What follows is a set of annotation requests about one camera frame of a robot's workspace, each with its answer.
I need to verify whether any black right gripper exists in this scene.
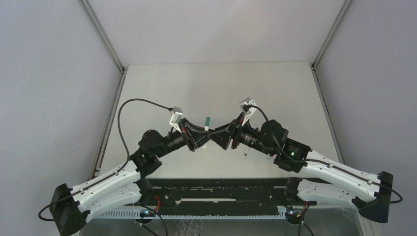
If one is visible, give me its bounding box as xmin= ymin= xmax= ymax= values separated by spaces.
xmin=209 ymin=112 xmax=275 ymax=156

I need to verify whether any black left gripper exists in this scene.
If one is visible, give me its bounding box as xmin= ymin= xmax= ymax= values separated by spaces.
xmin=154 ymin=118 xmax=213 ymax=158

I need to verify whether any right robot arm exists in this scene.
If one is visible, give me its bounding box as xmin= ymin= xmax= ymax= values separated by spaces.
xmin=208 ymin=113 xmax=394 ymax=223

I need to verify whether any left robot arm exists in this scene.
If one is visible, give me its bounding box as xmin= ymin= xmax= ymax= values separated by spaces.
xmin=47 ymin=118 xmax=215 ymax=236

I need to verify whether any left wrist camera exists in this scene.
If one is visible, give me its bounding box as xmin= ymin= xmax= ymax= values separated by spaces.
xmin=169 ymin=107 xmax=183 ymax=132

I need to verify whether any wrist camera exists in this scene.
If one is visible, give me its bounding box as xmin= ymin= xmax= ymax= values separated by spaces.
xmin=169 ymin=107 xmax=183 ymax=132
xmin=239 ymin=97 xmax=258 ymax=125

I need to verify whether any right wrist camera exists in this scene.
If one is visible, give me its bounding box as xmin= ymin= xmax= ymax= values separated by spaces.
xmin=239 ymin=97 xmax=258 ymax=125

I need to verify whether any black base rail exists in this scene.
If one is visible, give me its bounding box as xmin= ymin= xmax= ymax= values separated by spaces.
xmin=144 ymin=177 xmax=308 ymax=214

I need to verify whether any white slotted cable duct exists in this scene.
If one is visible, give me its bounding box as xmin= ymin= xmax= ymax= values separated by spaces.
xmin=96 ymin=207 xmax=293 ymax=220

